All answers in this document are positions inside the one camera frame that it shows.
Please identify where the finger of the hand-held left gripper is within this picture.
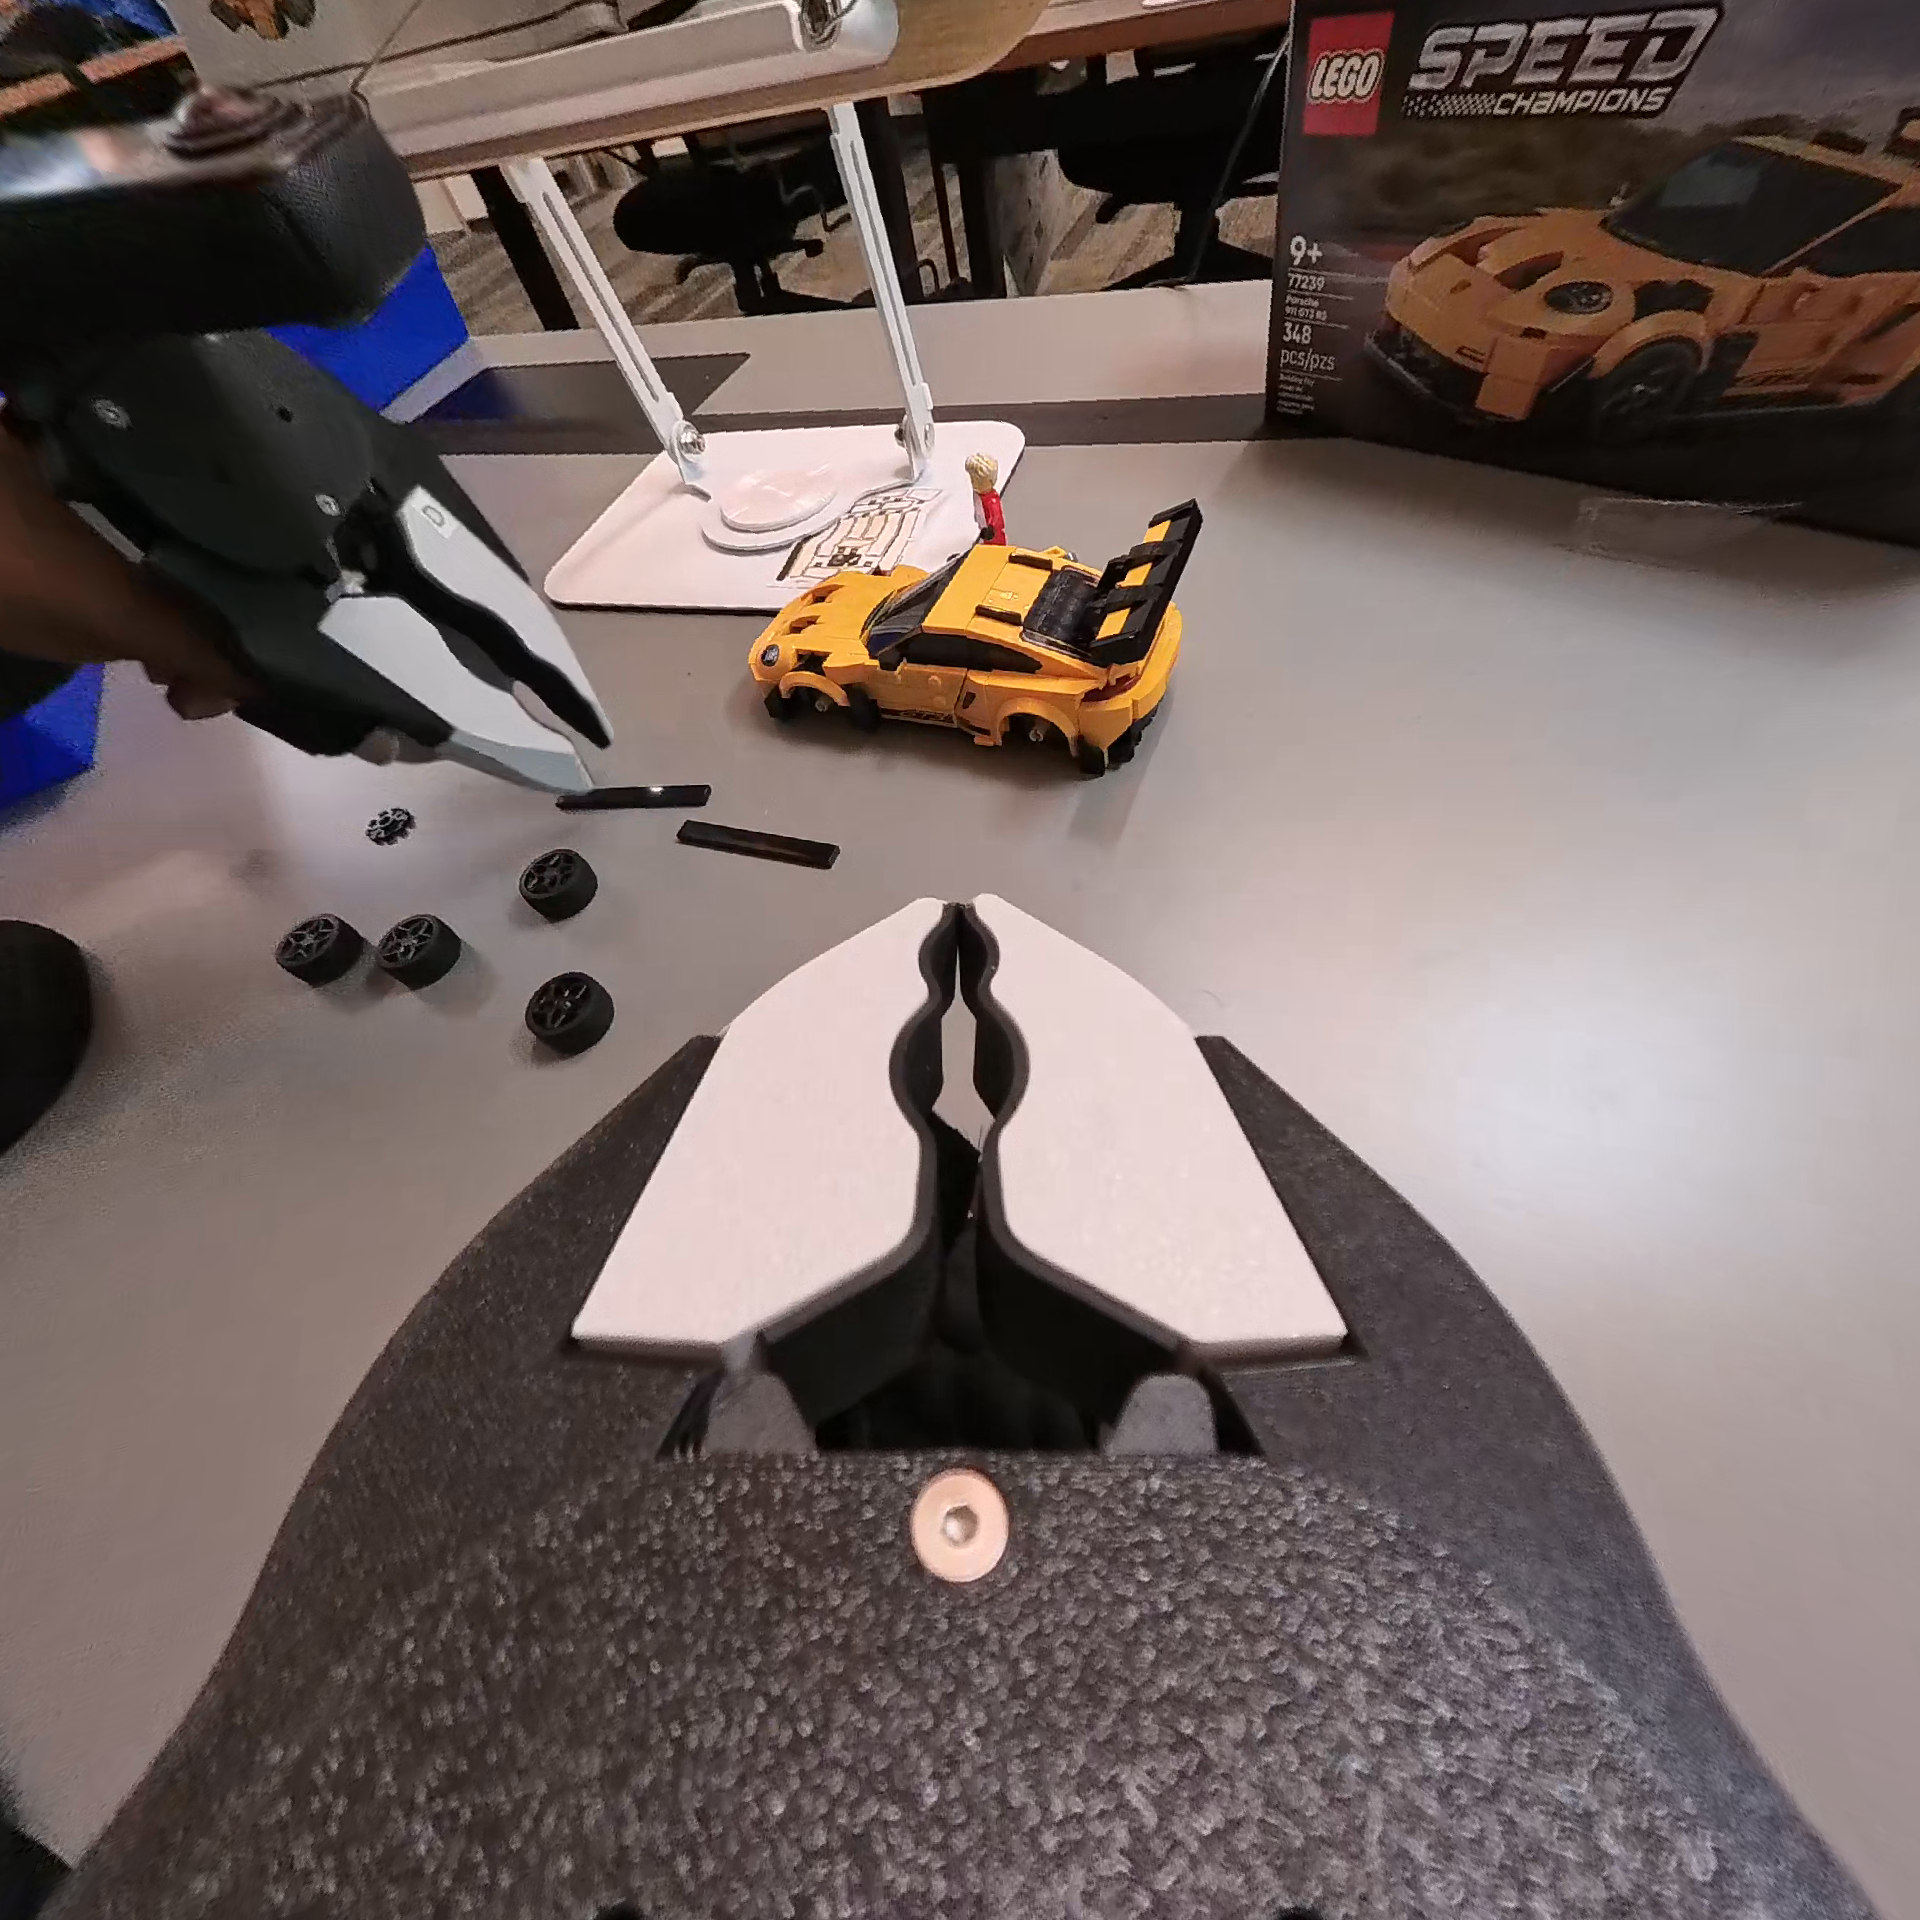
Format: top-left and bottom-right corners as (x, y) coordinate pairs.
(394, 479), (616, 753)
(320, 594), (598, 797)

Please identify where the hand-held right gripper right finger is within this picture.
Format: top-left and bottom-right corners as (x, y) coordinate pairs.
(959, 896), (1349, 1450)

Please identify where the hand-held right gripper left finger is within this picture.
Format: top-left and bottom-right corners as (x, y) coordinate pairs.
(568, 900), (968, 1455)

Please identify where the yellow lego car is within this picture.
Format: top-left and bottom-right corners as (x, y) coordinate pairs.
(750, 499), (1205, 778)

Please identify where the lego sticker sheet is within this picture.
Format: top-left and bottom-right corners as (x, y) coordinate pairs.
(772, 483), (939, 586)

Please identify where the lego instruction booklet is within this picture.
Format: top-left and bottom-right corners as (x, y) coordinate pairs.
(157, 0), (646, 84)

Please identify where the lego set box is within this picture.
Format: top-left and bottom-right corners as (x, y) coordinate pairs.
(1270, 0), (1920, 549)

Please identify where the person's left hand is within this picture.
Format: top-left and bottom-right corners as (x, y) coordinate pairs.
(0, 435), (261, 724)

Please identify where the white metal book stand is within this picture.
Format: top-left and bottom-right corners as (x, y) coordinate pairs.
(351, 0), (1037, 615)

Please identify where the black office chair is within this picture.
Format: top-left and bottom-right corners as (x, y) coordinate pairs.
(1050, 60), (1296, 289)
(614, 136), (842, 317)

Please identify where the black textured chair armrest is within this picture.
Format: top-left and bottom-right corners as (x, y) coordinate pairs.
(0, 919), (96, 1156)

